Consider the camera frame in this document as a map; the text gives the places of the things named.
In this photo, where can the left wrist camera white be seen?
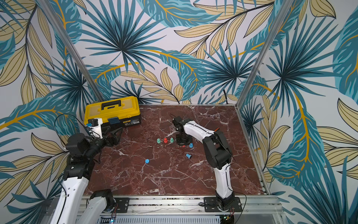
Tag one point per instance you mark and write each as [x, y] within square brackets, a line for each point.
[94, 127]

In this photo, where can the yellow black toolbox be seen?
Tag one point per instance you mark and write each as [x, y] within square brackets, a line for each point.
[123, 112]

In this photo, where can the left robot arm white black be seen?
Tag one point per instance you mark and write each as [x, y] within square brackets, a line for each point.
[76, 177]

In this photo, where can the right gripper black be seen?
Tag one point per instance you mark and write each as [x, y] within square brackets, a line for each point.
[183, 136]

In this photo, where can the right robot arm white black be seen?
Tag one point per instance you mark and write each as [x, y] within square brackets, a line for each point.
[219, 156]

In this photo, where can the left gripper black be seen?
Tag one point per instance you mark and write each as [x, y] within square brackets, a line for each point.
[114, 140]

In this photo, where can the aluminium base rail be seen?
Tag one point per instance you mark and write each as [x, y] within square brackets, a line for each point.
[194, 209]

